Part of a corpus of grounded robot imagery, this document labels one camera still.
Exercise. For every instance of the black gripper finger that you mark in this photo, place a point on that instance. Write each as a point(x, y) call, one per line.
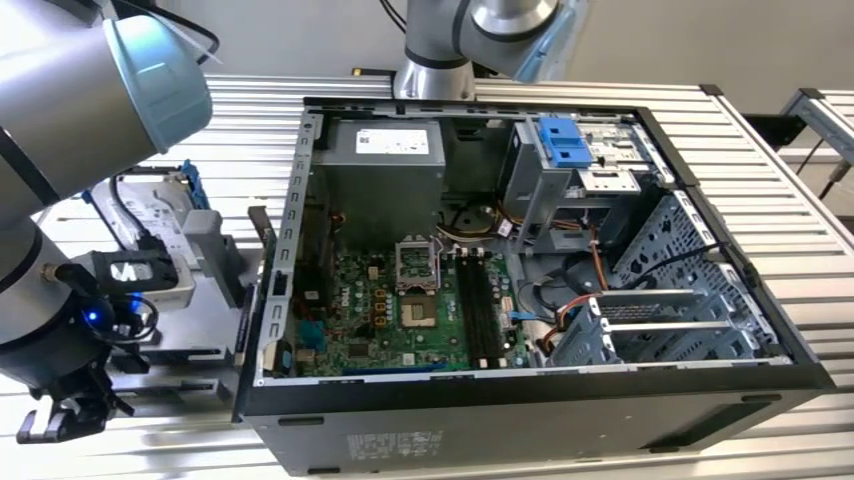
point(94, 405)
point(50, 425)

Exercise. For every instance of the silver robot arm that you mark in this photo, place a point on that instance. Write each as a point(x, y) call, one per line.
point(67, 100)

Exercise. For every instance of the black RAM slot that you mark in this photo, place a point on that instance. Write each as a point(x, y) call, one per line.
point(488, 305)
point(470, 305)

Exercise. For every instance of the grey parts rack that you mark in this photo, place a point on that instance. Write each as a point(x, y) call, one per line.
point(214, 325)

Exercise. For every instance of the silver hard disk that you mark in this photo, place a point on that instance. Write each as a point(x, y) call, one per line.
point(167, 225)

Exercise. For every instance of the teal port block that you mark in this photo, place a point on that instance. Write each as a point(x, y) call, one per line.
point(313, 335)

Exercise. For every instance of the green motherboard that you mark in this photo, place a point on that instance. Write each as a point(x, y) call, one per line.
point(354, 325)

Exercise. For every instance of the graphics card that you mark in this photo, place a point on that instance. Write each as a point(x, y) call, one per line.
point(259, 220)

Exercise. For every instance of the blue expansion slot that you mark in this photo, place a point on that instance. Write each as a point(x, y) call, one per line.
point(394, 369)

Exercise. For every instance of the CPU socket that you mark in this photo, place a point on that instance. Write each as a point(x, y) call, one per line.
point(420, 310)

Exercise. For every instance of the black open PC case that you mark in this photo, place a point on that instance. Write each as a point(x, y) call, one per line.
point(468, 430)

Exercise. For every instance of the grey power supply box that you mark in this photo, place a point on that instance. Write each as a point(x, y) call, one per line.
point(381, 190)

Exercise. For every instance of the round black fan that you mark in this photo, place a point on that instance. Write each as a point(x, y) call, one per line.
point(474, 217)

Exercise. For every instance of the grey metal disk bay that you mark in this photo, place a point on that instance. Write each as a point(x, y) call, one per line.
point(534, 185)

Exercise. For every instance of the metal drive cage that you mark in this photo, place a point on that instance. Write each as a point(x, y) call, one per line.
point(668, 326)

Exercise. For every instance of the blue plastic drive latch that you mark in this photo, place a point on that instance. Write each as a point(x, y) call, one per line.
point(564, 142)

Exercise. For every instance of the metal slat side table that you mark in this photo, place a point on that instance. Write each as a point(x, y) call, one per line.
point(837, 107)

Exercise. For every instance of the black upright post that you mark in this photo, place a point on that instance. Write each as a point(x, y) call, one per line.
point(130, 6)

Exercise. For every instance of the black table bracket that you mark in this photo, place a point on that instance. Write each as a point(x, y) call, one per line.
point(774, 127)

